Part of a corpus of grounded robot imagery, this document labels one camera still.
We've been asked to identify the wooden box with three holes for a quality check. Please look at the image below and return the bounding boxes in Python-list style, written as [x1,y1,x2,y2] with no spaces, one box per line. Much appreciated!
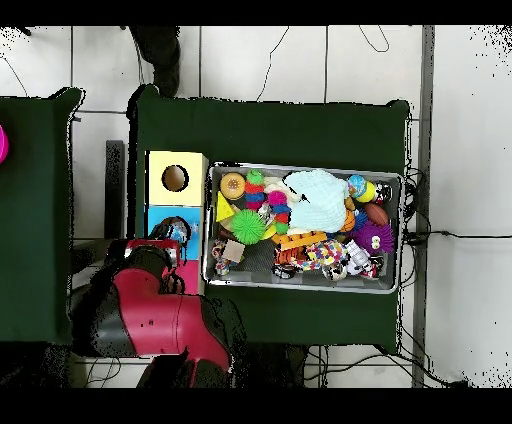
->
[141,150,209,297]

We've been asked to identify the black upright panel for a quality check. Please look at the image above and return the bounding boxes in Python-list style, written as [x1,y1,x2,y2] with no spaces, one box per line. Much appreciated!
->
[104,139,126,241]

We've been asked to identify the person's foot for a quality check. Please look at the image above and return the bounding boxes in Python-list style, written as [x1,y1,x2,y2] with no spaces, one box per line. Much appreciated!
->
[127,25,182,98]

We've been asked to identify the plain green spiky ball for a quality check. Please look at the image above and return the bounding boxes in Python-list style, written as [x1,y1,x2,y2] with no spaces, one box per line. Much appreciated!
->
[230,208,267,246]

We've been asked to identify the mint green cloth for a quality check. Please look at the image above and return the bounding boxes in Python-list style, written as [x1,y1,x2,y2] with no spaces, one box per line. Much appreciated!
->
[282,168,350,234]

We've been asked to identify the yellow toy cheese wedge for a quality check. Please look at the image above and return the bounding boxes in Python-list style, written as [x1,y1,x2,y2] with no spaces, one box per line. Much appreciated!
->
[215,190,236,224]

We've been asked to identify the orange plastic toy block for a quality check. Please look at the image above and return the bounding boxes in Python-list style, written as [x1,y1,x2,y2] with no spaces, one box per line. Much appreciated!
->
[275,230,328,252]

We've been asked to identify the plain wooden cube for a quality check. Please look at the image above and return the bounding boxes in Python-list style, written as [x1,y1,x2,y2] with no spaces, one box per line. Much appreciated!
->
[221,239,246,264]

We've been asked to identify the dark green side table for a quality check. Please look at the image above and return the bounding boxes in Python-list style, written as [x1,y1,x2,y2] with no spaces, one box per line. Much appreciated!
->
[0,87,93,345]

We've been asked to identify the brown toy football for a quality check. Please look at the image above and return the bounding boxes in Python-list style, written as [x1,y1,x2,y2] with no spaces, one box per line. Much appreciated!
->
[363,202,390,227]

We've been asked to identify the wire mesh bin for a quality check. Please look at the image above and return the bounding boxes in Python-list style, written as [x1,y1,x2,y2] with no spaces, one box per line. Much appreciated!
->
[202,161,404,295]

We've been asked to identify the dark green table cloth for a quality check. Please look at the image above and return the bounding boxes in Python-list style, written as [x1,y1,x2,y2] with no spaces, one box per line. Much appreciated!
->
[126,84,411,353]

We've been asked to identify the toy burger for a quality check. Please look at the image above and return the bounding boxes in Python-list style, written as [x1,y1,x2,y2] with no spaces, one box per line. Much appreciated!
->
[219,172,246,200]

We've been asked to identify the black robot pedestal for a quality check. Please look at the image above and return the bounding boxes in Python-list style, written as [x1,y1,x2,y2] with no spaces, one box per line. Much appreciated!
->
[243,343,311,388]

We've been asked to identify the purple spiky ball with eyes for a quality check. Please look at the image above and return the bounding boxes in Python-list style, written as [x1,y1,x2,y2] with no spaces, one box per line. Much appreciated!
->
[353,221,396,255]

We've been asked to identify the globe print ball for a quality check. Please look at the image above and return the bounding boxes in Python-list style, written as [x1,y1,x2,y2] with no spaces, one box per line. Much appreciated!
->
[346,174,367,195]

